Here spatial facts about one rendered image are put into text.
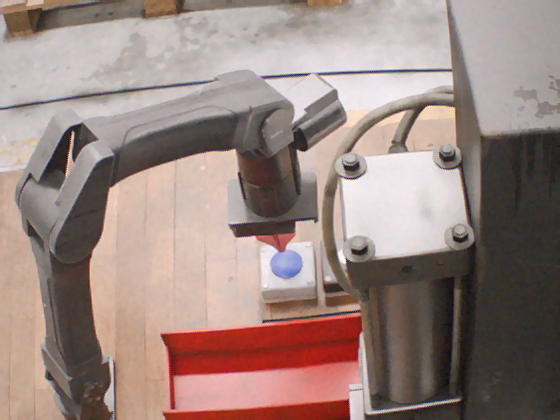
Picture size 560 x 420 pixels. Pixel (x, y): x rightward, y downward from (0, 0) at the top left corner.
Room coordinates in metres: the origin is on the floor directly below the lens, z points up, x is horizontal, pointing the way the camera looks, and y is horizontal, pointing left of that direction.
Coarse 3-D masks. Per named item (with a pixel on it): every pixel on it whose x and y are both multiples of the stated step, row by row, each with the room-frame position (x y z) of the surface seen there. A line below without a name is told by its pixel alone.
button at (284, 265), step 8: (280, 256) 0.87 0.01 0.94; (288, 256) 0.87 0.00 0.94; (296, 256) 0.87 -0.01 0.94; (272, 264) 0.87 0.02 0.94; (280, 264) 0.86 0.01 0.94; (288, 264) 0.86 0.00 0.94; (296, 264) 0.86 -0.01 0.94; (280, 272) 0.85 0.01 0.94; (288, 272) 0.85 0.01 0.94; (296, 272) 0.85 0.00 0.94
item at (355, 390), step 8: (360, 360) 0.59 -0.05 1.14; (360, 368) 0.58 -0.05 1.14; (360, 376) 0.57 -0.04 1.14; (352, 384) 0.54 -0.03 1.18; (360, 384) 0.53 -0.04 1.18; (352, 392) 0.53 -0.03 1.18; (360, 392) 0.53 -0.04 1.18; (352, 400) 0.52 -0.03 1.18; (360, 400) 0.52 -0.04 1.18; (352, 408) 0.51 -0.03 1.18; (360, 408) 0.51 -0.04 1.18; (352, 416) 0.50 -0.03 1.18; (360, 416) 0.50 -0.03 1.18
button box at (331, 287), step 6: (336, 240) 0.89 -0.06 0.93; (342, 240) 0.88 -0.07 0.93; (336, 246) 0.88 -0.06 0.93; (324, 252) 0.87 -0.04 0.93; (324, 258) 0.86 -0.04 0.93; (324, 264) 0.85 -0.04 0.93; (324, 270) 0.85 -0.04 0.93; (330, 270) 0.84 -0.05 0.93; (324, 276) 0.84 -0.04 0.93; (330, 276) 0.83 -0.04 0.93; (324, 282) 0.83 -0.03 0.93; (330, 282) 0.83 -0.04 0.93; (336, 282) 0.83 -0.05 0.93; (324, 288) 0.83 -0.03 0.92; (330, 288) 0.82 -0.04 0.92; (336, 288) 0.82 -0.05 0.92; (342, 288) 0.82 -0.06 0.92; (330, 294) 0.83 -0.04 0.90; (336, 294) 0.82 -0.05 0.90; (342, 294) 0.82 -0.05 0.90; (348, 294) 0.82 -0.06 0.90
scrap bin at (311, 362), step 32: (320, 320) 0.76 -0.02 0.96; (352, 320) 0.75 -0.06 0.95; (192, 352) 0.78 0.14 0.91; (224, 352) 0.77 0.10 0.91; (256, 352) 0.76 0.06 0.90; (288, 352) 0.75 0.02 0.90; (320, 352) 0.74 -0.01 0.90; (352, 352) 0.73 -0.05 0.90; (192, 384) 0.73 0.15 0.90; (224, 384) 0.72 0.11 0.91; (256, 384) 0.72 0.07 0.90; (288, 384) 0.71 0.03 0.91; (320, 384) 0.70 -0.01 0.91; (192, 416) 0.66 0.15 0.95; (224, 416) 0.66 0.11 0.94; (256, 416) 0.65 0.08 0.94; (288, 416) 0.65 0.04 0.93; (320, 416) 0.64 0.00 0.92
